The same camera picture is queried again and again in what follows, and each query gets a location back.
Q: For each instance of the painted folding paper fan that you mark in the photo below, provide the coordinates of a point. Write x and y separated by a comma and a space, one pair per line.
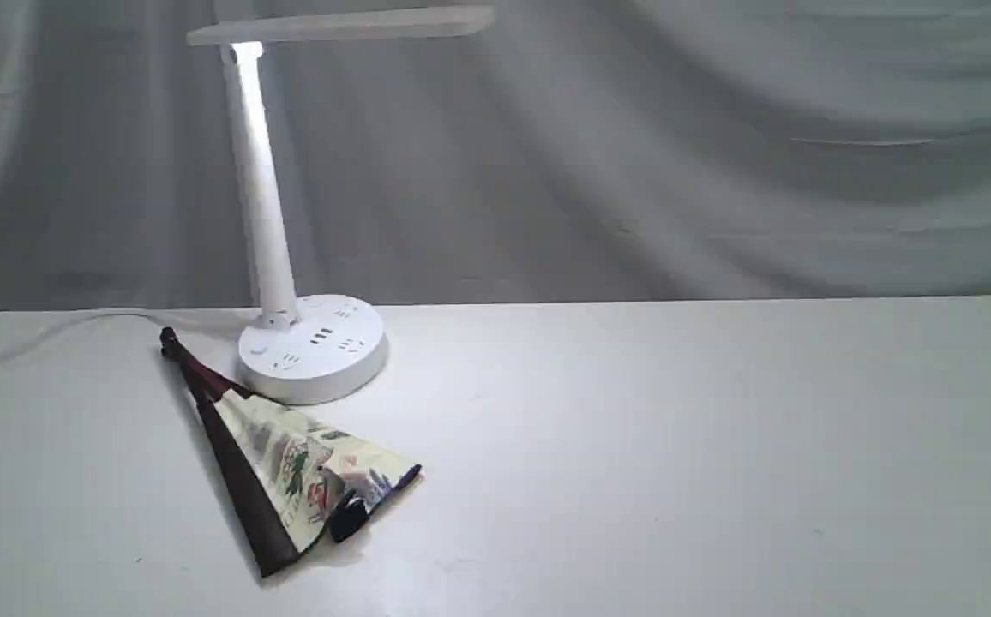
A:
292, 480

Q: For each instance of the white desk lamp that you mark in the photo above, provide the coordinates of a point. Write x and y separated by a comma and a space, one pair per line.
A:
316, 349

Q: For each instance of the grey backdrop cloth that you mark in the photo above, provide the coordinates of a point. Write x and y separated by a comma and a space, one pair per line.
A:
574, 151

